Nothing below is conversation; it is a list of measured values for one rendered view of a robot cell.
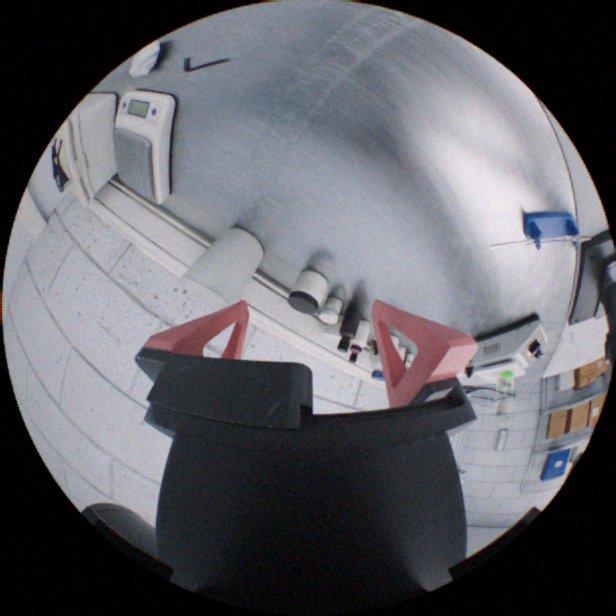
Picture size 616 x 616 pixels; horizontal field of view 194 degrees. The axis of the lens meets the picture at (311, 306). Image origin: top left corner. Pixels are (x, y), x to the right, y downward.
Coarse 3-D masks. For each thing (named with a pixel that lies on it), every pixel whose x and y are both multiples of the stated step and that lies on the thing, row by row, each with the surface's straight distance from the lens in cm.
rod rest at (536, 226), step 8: (528, 216) 30; (536, 216) 31; (544, 216) 31; (552, 216) 32; (560, 216) 33; (568, 216) 34; (528, 224) 30; (536, 224) 31; (544, 224) 32; (552, 224) 32; (560, 224) 34; (568, 224) 35; (528, 232) 31; (536, 232) 29; (544, 232) 32; (552, 232) 33; (560, 232) 34; (568, 232) 35; (576, 232) 33
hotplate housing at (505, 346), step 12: (528, 324) 50; (540, 324) 50; (492, 336) 53; (504, 336) 51; (516, 336) 50; (528, 336) 49; (480, 348) 53; (492, 348) 51; (504, 348) 50; (516, 348) 49; (480, 360) 52; (492, 360) 51; (504, 360) 51; (516, 360) 53
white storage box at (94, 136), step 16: (96, 96) 70; (112, 96) 60; (80, 112) 58; (96, 112) 58; (112, 112) 60; (64, 128) 55; (80, 128) 57; (96, 128) 59; (112, 128) 62; (64, 144) 60; (80, 144) 58; (96, 144) 61; (112, 144) 64; (64, 160) 69; (96, 160) 63; (112, 160) 67; (96, 176) 65; (112, 176) 70; (80, 192) 63; (96, 192) 68
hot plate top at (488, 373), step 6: (492, 366) 51; (498, 366) 50; (504, 366) 50; (510, 366) 50; (516, 366) 51; (474, 372) 53; (480, 372) 53; (486, 372) 53; (492, 372) 53; (516, 372) 56; (522, 372) 57; (486, 378) 59; (492, 378) 59
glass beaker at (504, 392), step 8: (496, 376) 54; (504, 376) 52; (512, 376) 53; (496, 384) 53; (504, 384) 51; (512, 384) 52; (496, 392) 52; (504, 392) 51; (512, 392) 52; (496, 400) 51; (504, 400) 56; (512, 400) 52
